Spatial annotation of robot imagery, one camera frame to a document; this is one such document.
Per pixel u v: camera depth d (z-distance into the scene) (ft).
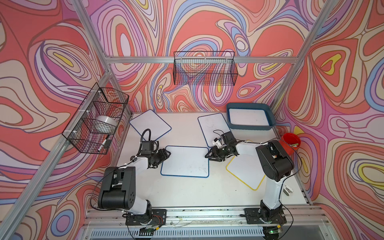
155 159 2.59
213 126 3.66
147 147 2.44
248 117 3.72
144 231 2.35
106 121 2.36
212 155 2.82
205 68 3.15
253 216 2.40
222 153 2.77
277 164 1.72
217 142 3.05
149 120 3.86
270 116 3.72
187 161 3.22
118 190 1.46
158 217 2.38
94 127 2.36
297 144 2.83
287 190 2.63
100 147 2.32
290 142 2.84
